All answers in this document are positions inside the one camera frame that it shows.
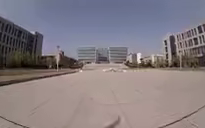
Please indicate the large grey building with windows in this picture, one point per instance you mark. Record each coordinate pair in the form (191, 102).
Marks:
(10, 36)

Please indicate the grey concrete pavement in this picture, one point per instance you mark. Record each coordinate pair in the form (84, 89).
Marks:
(100, 96)

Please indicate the low white barriers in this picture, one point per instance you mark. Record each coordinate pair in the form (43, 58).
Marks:
(114, 70)

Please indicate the pole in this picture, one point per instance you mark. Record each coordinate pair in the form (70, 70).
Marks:
(57, 61)

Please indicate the pale building with dark windows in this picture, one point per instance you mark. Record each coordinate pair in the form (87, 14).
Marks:
(196, 38)

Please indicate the row of small trees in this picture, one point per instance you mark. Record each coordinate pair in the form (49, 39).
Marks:
(190, 61)

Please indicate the distant white buildings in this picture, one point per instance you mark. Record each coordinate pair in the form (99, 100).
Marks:
(135, 57)

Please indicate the low brown building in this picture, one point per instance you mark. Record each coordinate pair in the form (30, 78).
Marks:
(68, 61)

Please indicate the distant glass-fronted building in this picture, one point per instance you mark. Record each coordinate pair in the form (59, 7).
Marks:
(118, 54)

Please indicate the red brick path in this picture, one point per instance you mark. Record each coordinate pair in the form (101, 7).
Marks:
(10, 78)

